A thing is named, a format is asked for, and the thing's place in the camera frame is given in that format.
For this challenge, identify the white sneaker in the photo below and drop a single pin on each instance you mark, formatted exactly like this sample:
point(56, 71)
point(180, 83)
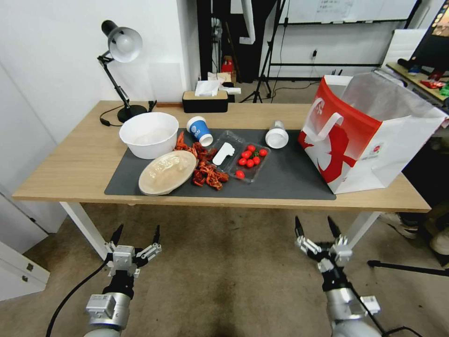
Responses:
point(441, 242)
point(400, 226)

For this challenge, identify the white cabinet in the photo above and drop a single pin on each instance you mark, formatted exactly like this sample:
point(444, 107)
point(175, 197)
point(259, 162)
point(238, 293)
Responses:
point(17, 273)

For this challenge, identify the red white delivery bag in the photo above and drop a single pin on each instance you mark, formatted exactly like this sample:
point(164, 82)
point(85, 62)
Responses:
point(354, 140)

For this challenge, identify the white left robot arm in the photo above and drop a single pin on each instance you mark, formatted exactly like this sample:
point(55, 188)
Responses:
point(112, 314)

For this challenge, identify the dark computer monitor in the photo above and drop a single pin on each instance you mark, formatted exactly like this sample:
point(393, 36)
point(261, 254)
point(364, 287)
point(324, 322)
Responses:
point(433, 42)

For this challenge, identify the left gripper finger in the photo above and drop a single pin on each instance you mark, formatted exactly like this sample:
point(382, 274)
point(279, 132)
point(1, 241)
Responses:
point(117, 234)
point(156, 235)

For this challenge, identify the black tripod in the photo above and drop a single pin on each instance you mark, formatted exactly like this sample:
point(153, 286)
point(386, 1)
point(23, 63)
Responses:
point(263, 70)

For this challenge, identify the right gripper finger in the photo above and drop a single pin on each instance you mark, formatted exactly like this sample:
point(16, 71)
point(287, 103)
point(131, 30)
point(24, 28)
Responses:
point(335, 230)
point(299, 228)

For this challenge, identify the black stand leg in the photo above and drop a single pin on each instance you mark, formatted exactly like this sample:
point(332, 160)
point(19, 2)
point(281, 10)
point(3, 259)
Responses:
point(407, 268)

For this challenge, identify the red crayfish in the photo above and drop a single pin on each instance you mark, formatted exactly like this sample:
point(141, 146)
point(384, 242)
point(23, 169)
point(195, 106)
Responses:
point(198, 149)
point(198, 179)
point(180, 140)
point(210, 153)
point(215, 179)
point(203, 164)

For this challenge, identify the white round bowl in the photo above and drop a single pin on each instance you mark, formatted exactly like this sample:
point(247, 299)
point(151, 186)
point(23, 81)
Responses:
point(147, 147)

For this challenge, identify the beige translucent bowl lid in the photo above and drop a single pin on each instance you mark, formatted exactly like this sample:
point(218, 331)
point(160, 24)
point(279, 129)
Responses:
point(165, 175)

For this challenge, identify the wooden side table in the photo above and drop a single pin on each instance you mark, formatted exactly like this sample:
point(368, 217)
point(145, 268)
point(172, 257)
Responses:
point(414, 80)

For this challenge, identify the white paper cup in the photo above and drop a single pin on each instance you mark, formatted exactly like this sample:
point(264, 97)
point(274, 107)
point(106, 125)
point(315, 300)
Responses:
point(277, 137)

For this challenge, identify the whiteboard on black stand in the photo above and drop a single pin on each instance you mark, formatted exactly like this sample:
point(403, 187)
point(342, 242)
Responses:
point(350, 10)

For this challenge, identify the clear disposable takeout box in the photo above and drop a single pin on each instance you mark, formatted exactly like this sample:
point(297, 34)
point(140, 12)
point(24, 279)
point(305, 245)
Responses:
point(261, 168)

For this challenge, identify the wooden table with white legs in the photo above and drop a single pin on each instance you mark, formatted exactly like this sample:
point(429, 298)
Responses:
point(70, 158)

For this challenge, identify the small red box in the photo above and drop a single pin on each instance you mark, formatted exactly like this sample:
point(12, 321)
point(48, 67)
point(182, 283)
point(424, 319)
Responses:
point(228, 65)

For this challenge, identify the black desk lamp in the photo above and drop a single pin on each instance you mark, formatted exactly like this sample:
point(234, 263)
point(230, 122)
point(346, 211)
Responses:
point(124, 42)

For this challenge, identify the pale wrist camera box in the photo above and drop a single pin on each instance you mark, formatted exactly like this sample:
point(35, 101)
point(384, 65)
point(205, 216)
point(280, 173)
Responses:
point(325, 265)
point(123, 259)

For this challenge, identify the dark grey table mat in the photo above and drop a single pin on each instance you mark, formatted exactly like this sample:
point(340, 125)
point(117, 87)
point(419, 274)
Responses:
point(287, 168)

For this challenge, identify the blue paper cup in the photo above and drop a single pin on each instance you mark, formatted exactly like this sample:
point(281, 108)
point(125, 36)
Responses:
point(198, 130)

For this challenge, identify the cardboard box with papers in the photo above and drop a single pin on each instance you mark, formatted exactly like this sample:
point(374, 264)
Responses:
point(221, 78)

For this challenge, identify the white tissue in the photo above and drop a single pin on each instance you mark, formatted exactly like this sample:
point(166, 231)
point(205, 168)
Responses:
point(205, 87)

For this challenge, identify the black tissue box wooden lid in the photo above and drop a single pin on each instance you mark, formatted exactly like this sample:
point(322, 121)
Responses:
point(205, 104)

